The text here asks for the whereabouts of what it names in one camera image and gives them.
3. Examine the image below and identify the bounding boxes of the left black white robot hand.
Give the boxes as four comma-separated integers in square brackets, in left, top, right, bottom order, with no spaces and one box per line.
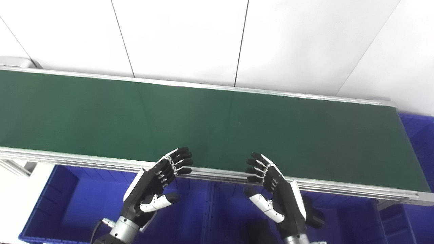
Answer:
[120,147,194,232]

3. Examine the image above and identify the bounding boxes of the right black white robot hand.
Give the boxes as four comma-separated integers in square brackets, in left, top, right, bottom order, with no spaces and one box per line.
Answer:
[243,152,307,239]

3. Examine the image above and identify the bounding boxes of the black cylinder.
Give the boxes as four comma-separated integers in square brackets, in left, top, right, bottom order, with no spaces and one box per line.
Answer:
[303,196,325,229]
[237,220,273,244]

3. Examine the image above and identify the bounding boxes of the blue plastic bin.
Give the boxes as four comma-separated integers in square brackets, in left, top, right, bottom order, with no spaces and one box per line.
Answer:
[207,181,387,244]
[19,165,214,244]
[380,114,434,244]

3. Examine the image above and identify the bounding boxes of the aluminium conveyor support leg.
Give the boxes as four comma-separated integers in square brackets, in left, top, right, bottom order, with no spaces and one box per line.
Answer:
[0,159,37,177]

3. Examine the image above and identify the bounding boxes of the green conveyor belt aluminium frame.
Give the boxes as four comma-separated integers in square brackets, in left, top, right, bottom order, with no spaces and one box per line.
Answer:
[0,56,434,206]

